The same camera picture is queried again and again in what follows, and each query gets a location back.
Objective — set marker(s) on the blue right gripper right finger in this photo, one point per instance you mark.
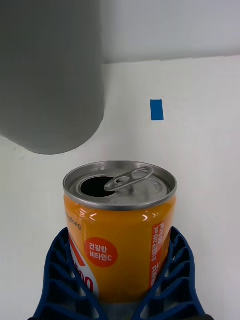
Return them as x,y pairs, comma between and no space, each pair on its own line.
180,282

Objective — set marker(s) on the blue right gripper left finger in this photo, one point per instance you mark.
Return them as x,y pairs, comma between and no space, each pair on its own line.
58,282

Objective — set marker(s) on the orange drink can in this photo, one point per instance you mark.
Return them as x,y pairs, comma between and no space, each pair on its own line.
120,237

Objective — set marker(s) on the grey plastic waste bin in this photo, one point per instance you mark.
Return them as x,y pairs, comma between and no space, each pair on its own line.
50,75

